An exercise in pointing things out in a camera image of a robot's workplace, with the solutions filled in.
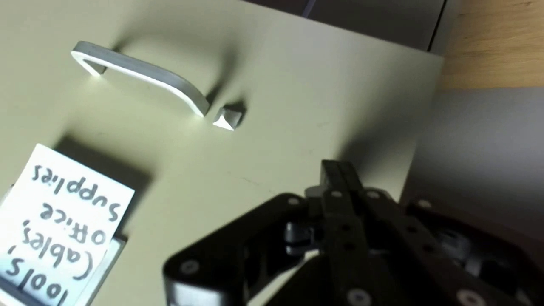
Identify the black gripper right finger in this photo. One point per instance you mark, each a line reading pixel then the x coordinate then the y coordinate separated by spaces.
pixel 418 255

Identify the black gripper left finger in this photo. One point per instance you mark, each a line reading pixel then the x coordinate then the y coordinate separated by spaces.
pixel 314 241

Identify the beige top drawer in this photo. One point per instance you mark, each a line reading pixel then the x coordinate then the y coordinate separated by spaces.
pixel 285 93

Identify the beige drawer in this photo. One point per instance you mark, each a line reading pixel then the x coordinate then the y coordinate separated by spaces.
pixel 285 93
pixel 420 23

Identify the beige lower drawer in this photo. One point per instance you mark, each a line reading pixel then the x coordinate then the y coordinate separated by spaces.
pixel 420 23

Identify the small grey filing cabinet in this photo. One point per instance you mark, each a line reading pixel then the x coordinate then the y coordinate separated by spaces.
pixel 483 151

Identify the wood top counter cabinet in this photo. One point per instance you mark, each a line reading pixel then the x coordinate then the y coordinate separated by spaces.
pixel 495 44

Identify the white handwritten paper label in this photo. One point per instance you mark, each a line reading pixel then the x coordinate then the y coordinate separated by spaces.
pixel 56 224

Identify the silver drawer handle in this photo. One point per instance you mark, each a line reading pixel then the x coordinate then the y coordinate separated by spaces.
pixel 95 59

